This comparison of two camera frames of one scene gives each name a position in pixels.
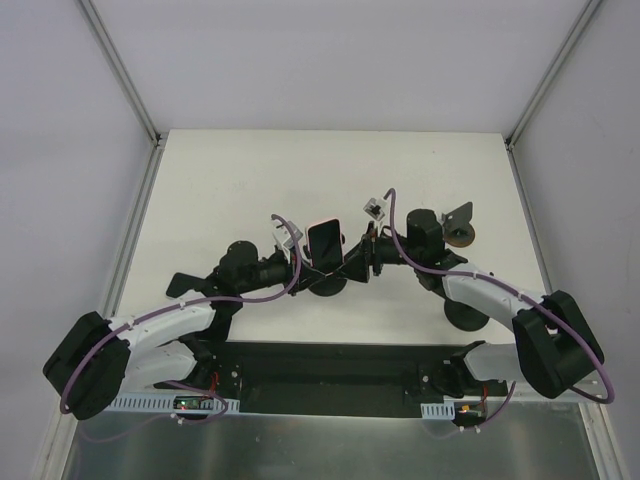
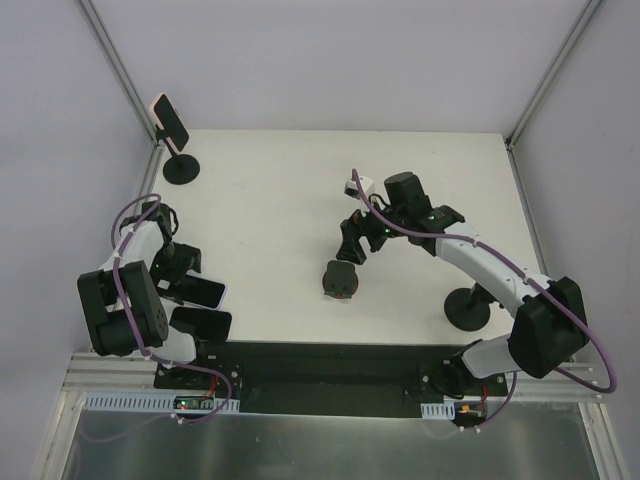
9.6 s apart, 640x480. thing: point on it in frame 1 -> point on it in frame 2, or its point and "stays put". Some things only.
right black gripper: x=376 y=257 -> x=360 y=229
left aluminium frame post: x=124 y=73 stays put
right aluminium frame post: x=550 y=75 stays put
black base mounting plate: x=338 y=377 stays put
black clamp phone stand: x=328 y=286 -> x=178 y=169
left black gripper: x=292 y=275 -> x=179 y=262
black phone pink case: x=326 y=247 -> x=170 y=120
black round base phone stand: x=463 y=316 stays put
